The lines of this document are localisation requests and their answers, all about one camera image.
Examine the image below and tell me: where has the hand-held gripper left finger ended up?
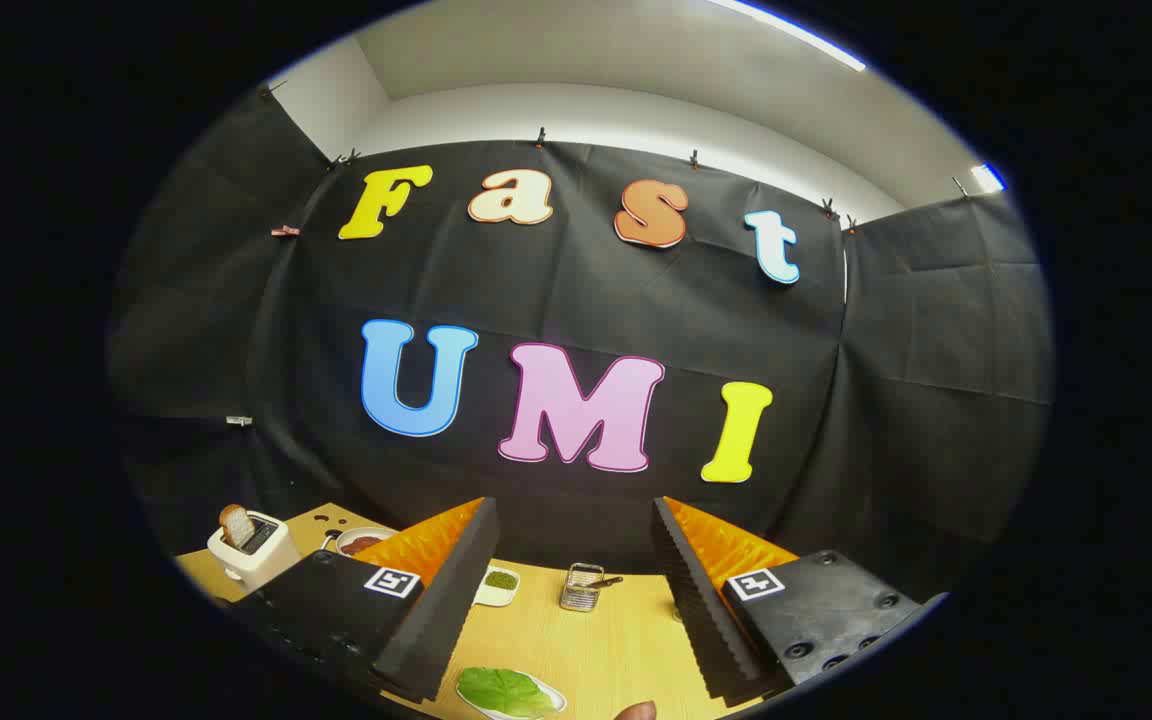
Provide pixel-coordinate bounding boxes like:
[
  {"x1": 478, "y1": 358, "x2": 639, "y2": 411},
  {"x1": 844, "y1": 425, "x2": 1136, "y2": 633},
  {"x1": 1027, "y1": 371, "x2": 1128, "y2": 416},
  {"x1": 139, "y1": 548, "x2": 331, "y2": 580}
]
[{"x1": 231, "y1": 497, "x2": 502, "y2": 706}]

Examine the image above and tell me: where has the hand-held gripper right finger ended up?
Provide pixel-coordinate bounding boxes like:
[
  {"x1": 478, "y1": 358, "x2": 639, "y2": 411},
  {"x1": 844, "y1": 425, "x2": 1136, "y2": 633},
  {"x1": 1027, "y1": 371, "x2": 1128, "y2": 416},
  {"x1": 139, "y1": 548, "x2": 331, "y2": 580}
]
[{"x1": 650, "y1": 496, "x2": 949, "y2": 709}]

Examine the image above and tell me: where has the green lettuce leaf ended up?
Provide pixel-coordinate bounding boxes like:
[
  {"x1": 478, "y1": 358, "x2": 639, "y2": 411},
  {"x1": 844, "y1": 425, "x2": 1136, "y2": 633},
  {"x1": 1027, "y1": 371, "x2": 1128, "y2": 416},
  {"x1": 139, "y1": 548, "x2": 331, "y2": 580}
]
[{"x1": 456, "y1": 667, "x2": 559, "y2": 719}]

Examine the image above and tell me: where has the toasted bread slice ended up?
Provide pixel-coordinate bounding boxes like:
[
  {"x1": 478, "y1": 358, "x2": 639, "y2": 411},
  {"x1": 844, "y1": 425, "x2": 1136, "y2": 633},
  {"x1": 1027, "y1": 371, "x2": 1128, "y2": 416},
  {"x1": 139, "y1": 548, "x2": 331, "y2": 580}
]
[{"x1": 219, "y1": 504, "x2": 257, "y2": 549}]

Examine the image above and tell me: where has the white divided bean dish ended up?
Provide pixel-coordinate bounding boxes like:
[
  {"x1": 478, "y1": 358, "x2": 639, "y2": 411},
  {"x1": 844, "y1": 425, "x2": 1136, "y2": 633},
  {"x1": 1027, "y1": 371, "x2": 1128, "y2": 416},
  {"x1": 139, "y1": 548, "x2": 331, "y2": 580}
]
[{"x1": 474, "y1": 566, "x2": 521, "y2": 608}]

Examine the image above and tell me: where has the white oval meat plate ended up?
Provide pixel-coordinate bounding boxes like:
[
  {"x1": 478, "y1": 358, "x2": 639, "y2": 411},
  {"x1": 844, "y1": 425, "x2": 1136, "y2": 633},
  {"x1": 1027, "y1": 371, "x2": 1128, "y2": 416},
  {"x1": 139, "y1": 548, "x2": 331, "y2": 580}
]
[{"x1": 334, "y1": 527, "x2": 399, "y2": 559}]

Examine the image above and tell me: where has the white rounded plate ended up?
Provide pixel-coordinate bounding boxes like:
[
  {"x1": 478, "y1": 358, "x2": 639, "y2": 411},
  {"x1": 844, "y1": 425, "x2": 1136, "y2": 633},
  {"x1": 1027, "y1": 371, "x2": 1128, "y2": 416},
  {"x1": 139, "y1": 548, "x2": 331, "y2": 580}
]
[{"x1": 456, "y1": 668, "x2": 569, "y2": 720}]

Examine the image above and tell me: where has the white toaster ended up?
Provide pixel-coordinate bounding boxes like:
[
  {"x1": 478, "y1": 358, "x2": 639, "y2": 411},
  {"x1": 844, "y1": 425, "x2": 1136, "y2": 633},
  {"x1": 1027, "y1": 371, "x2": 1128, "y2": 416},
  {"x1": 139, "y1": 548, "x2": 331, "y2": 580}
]
[{"x1": 208, "y1": 510, "x2": 302, "y2": 591}]

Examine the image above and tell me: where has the black backdrop cloth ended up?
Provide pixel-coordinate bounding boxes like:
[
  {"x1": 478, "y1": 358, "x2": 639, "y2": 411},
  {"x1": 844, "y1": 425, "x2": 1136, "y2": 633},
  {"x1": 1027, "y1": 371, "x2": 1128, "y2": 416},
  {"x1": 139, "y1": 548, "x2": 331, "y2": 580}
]
[{"x1": 106, "y1": 90, "x2": 1055, "y2": 601}]

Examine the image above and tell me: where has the wire basket with wooden handle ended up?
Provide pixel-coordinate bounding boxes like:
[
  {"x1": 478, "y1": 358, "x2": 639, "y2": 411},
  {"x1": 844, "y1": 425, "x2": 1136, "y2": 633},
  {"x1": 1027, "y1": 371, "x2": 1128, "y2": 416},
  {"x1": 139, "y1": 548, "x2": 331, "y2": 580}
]
[{"x1": 559, "y1": 563, "x2": 625, "y2": 613}]

